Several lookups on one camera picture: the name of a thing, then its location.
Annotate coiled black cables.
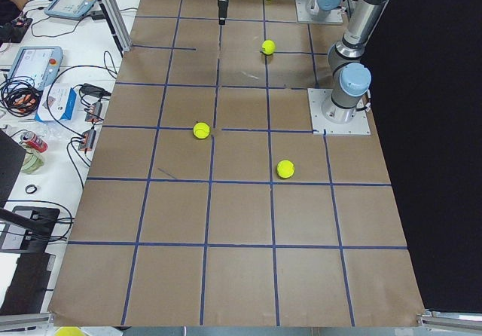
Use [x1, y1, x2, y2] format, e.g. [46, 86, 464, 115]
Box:
[0, 75, 42, 117]

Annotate blue white cardboard box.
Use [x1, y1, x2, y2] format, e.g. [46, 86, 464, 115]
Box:
[35, 84, 77, 122]

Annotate tennis ball upper middle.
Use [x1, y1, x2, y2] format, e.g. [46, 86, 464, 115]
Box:
[261, 39, 276, 56]

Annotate teach pendant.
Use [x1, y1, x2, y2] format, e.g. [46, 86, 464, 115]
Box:
[44, 0, 96, 20]
[8, 46, 63, 90]

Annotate tennis ball centre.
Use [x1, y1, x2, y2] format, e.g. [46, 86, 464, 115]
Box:
[193, 122, 211, 139]

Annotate aluminium frame post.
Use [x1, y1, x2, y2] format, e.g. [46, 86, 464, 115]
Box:
[97, 0, 132, 56]

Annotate green tape roll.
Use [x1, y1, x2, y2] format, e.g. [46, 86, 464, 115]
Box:
[20, 148, 44, 174]

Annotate lower teach pendant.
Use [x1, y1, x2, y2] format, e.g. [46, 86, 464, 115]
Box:
[8, 46, 63, 90]

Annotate red soda can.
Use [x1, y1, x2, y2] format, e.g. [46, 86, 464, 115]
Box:
[21, 131, 48, 153]

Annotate black power adapter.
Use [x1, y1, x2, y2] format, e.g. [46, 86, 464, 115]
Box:
[80, 83, 111, 99]

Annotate tennis ball bottom edge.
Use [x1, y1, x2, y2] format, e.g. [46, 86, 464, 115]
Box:
[54, 326, 85, 336]

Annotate tennis ball lower right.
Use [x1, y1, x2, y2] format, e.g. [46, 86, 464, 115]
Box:
[276, 159, 295, 179]

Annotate upper teach pendant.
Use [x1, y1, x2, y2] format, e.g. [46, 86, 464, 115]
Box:
[44, 0, 96, 20]

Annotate brown paper table cover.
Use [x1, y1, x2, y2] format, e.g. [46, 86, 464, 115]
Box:
[49, 0, 423, 327]

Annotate person at desk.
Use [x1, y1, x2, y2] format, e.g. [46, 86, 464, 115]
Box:
[0, 0, 28, 25]

